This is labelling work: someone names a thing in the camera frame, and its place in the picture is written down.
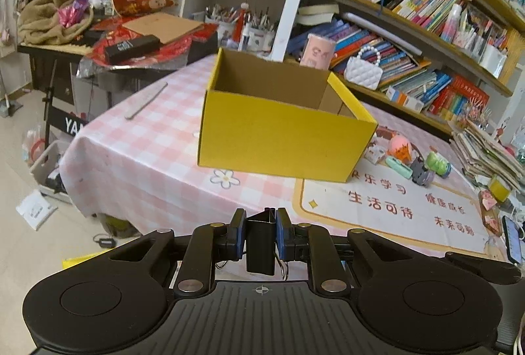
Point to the white pen holder with pens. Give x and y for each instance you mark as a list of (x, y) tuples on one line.
[(242, 29)]

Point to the pink checked tablecloth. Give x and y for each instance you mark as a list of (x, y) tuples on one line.
[(146, 170)]

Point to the pink plush chick toy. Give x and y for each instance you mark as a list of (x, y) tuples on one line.
[(401, 149)]

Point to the cartoon printed desk mat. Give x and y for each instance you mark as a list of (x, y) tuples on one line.
[(441, 216)]

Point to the brown cardboard sheet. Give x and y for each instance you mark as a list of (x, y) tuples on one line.
[(165, 26)]

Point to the small white printed box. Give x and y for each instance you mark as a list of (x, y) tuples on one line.
[(375, 151)]

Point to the black rectangular box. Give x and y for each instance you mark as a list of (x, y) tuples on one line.
[(132, 48)]

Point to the yellow cardboard box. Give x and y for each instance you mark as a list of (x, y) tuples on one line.
[(283, 119)]

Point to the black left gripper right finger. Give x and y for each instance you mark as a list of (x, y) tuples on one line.
[(313, 245)]

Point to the green blue toy car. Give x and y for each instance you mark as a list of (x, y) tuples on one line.
[(438, 164)]

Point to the white quilted pearl handbag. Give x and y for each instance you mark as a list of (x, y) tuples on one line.
[(364, 73)]

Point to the grey purple toy figure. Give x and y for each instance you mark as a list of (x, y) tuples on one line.
[(421, 174)]

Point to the mint green toy camera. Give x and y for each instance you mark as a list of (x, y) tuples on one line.
[(399, 167)]

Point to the smartphone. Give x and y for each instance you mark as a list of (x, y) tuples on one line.
[(512, 240)]

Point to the stack of papers and magazines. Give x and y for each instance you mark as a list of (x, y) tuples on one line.
[(480, 154)]

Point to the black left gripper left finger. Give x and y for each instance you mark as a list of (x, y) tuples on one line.
[(208, 245)]

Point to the white envelope on floor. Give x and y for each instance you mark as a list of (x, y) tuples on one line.
[(35, 209)]

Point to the pink cartoon cup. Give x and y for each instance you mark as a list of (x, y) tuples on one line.
[(318, 52)]

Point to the wooden bookshelf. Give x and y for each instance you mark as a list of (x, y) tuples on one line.
[(444, 53)]

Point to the beige fuzzy blanket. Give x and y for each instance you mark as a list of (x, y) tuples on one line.
[(39, 23)]

